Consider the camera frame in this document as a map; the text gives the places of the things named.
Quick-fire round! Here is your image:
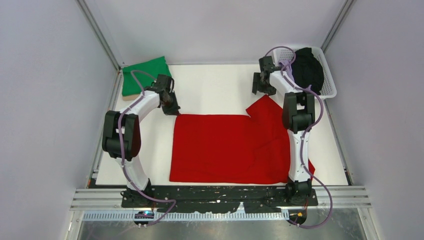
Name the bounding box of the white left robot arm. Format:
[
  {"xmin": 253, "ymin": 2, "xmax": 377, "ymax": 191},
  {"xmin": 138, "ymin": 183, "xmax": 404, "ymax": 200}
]
[{"xmin": 101, "ymin": 70, "xmax": 180, "ymax": 207}]

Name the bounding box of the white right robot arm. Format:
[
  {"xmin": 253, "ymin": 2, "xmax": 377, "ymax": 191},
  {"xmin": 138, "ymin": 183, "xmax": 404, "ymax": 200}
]
[{"xmin": 252, "ymin": 56, "xmax": 315, "ymax": 205}]

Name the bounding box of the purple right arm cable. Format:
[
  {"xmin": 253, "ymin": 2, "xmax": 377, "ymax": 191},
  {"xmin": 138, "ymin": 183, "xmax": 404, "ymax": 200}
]
[{"xmin": 264, "ymin": 45, "xmax": 334, "ymax": 230}]

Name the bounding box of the black t-shirt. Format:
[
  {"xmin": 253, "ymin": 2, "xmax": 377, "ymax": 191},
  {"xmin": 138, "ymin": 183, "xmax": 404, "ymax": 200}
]
[{"xmin": 291, "ymin": 47, "xmax": 325, "ymax": 95}]

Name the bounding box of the white plastic laundry basket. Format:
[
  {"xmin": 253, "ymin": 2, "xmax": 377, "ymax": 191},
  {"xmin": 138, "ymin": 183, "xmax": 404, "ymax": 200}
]
[{"xmin": 271, "ymin": 45, "xmax": 337, "ymax": 100}]

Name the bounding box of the folded beige t-shirt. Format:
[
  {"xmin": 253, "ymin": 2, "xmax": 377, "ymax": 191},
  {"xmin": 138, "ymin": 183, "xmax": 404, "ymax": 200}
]
[{"xmin": 122, "ymin": 95, "xmax": 137, "ymax": 101}]

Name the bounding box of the folded green t-shirt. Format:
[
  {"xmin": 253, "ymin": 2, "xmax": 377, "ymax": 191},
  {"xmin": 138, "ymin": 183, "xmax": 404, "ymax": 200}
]
[{"xmin": 121, "ymin": 56, "xmax": 172, "ymax": 97}]

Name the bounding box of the red t-shirt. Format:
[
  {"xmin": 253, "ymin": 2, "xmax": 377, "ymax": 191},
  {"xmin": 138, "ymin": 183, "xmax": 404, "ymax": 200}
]
[{"xmin": 169, "ymin": 94, "xmax": 316, "ymax": 186}]

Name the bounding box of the lilac t-shirt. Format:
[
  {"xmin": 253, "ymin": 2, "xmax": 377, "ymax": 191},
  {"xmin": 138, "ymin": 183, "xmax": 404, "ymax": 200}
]
[{"xmin": 278, "ymin": 59, "xmax": 294, "ymax": 80}]

